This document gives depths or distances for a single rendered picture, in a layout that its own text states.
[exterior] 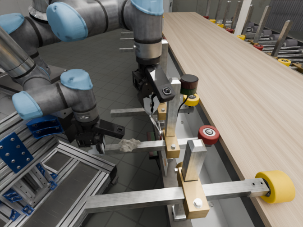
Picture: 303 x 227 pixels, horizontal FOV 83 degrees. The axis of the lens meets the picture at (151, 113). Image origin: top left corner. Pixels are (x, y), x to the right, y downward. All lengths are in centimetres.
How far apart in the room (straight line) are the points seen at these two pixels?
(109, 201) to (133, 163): 122
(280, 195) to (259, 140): 26
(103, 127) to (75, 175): 92
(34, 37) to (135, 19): 50
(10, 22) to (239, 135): 93
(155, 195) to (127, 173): 117
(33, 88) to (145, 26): 33
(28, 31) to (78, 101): 41
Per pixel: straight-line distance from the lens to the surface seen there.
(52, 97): 51
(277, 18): 719
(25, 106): 51
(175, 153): 68
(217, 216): 86
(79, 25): 43
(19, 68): 60
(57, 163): 161
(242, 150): 70
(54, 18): 44
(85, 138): 62
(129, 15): 47
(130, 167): 166
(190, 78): 58
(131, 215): 148
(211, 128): 73
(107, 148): 70
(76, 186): 143
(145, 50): 47
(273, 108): 98
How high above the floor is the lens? 139
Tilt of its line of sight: 40 degrees down
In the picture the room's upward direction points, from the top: straight up
